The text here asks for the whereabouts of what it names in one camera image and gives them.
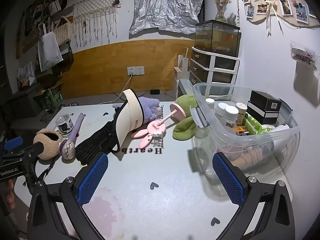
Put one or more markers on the black stitched cloth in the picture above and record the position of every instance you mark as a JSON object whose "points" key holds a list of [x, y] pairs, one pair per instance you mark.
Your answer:
{"points": [[97, 142]]}

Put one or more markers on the black power adapter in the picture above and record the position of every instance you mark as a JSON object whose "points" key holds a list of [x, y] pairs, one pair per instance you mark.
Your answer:
{"points": [[155, 92]]}

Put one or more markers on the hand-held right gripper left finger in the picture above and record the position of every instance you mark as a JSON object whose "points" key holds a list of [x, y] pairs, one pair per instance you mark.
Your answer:
{"points": [[92, 177]]}

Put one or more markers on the photo collage wall board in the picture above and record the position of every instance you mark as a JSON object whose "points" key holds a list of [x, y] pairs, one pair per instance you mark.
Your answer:
{"points": [[275, 13]]}

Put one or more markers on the clear plastic storage container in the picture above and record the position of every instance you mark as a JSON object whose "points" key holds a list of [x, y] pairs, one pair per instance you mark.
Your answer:
{"points": [[282, 135]]}

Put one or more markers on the macrame wall hanging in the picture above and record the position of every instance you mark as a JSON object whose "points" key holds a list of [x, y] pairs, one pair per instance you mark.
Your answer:
{"points": [[95, 10]]}

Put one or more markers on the beige fuzzy pouch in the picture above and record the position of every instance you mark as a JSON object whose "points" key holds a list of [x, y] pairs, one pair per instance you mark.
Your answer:
{"points": [[51, 152]]}

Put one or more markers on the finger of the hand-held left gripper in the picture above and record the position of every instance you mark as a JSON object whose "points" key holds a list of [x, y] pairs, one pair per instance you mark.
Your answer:
{"points": [[13, 143], [35, 148]]}

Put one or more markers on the dark wooden wall board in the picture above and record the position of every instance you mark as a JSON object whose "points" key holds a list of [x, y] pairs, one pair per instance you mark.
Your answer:
{"points": [[32, 17]]}

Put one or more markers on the cream ribbon bow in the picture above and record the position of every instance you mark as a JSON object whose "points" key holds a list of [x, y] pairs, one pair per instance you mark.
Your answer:
{"points": [[268, 17]]}

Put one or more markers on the person's left hand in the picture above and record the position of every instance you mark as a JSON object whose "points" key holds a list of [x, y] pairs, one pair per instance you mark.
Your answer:
{"points": [[11, 195]]}

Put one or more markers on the white capped bottle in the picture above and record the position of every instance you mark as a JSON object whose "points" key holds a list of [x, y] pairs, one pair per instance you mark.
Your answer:
{"points": [[209, 101], [231, 112], [221, 109]]}

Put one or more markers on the green moulded tray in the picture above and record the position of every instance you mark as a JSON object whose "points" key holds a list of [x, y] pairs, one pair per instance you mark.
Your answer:
{"points": [[255, 125]]}

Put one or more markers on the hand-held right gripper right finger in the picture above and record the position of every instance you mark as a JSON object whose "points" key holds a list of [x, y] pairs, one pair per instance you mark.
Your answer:
{"points": [[228, 180]]}

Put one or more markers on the glass vase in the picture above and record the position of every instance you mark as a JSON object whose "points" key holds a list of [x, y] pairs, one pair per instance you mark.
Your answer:
{"points": [[220, 13]]}

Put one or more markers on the purple patterned fabric ball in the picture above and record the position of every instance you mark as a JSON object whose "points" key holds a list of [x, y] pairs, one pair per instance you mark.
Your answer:
{"points": [[67, 150]]}

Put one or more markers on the crumpled silver foil sheet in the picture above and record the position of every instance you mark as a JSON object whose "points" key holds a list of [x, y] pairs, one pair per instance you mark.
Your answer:
{"points": [[165, 5]]}

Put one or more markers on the glass fish tank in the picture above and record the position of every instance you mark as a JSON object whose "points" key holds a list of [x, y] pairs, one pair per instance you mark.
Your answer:
{"points": [[215, 35]]}

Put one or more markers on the purple plush toy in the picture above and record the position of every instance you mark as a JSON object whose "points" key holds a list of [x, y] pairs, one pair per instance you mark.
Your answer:
{"points": [[147, 105]]}

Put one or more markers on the white framed drawer unit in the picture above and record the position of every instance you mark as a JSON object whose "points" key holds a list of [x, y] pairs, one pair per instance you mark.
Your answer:
{"points": [[200, 60]]}

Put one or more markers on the pink bunny stand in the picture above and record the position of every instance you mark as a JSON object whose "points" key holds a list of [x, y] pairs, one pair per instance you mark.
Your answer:
{"points": [[155, 130]]}

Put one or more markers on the green plush toy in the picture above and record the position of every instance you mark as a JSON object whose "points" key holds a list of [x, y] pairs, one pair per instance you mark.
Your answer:
{"points": [[183, 130]]}

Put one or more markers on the green cardboard box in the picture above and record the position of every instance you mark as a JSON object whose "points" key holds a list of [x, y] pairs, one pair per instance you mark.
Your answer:
{"points": [[53, 97]]}

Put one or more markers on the black and white box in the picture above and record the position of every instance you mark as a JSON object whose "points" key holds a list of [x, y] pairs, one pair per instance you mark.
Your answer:
{"points": [[265, 100]]}

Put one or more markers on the clear bag of beads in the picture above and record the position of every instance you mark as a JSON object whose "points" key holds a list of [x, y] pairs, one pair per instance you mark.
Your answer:
{"points": [[303, 53]]}

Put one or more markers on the glass jar with dark label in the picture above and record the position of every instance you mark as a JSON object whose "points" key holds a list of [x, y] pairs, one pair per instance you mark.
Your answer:
{"points": [[64, 127]]}

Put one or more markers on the woven basket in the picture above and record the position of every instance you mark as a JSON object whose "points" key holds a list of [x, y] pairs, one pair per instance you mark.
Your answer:
{"points": [[61, 33]]}

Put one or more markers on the brown bottle with beige cap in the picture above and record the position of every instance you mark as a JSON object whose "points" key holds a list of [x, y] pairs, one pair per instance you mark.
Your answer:
{"points": [[241, 107]]}

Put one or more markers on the white wall socket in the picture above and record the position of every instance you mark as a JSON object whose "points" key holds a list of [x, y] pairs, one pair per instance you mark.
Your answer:
{"points": [[137, 70]]}

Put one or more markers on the illustrated paper bag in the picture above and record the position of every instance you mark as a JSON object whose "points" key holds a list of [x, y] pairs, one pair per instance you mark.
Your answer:
{"points": [[26, 76]]}

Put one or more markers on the white tote bag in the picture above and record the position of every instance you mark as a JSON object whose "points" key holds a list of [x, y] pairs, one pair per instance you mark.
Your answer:
{"points": [[50, 50]]}

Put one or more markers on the white wooden stand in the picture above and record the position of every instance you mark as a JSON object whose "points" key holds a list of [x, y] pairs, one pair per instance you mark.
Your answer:
{"points": [[184, 66]]}

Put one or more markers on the cream visor cap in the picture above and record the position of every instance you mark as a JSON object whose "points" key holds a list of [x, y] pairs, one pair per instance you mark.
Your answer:
{"points": [[130, 115]]}

